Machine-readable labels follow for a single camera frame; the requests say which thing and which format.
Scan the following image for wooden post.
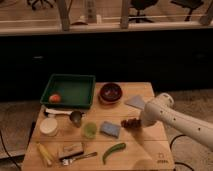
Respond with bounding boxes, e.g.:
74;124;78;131
56;0;70;31
120;0;130;29

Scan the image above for wooden post left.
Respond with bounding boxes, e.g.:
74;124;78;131
56;0;70;31

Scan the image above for blue sponge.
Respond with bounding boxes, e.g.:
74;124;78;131
100;121;120;138

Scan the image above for metal cup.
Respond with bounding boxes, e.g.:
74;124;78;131
69;111;83;128

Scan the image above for green plastic tray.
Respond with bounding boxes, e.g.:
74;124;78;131
40;74;95;109

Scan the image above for wooden post middle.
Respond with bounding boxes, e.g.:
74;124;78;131
120;0;130;29

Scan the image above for black office chair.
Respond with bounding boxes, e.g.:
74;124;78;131
129;0;158;23

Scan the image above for black cable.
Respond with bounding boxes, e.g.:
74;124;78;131
0;128;23;171
169;134;196;171

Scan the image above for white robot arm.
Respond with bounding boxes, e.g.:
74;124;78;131
140;93;213;151

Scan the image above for dark red bowl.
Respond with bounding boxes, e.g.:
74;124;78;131
98;82;123;104

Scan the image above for black cable right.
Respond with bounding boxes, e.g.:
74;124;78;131
169;134;196;171

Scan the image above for orange red fruit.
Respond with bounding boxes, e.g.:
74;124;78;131
49;94;61;103

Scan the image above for white round container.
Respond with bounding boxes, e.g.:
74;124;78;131
39;118;58;136

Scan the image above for green pepper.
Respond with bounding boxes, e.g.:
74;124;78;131
102;143;126;165

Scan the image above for small beige box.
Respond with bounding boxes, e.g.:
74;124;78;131
58;142;84;159

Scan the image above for metal fork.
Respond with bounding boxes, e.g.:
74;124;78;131
61;152;98;166

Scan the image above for white handled utensil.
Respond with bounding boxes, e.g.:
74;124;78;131
44;108;72;116

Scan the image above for yellow corn cob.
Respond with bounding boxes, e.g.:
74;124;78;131
36;143;54;166

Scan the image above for green plastic cup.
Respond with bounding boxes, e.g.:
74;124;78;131
83;122;97;139

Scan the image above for black cable left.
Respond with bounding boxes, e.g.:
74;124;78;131
0;128;23;171

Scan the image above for grey cloth square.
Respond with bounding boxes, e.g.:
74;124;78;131
125;95;146;110

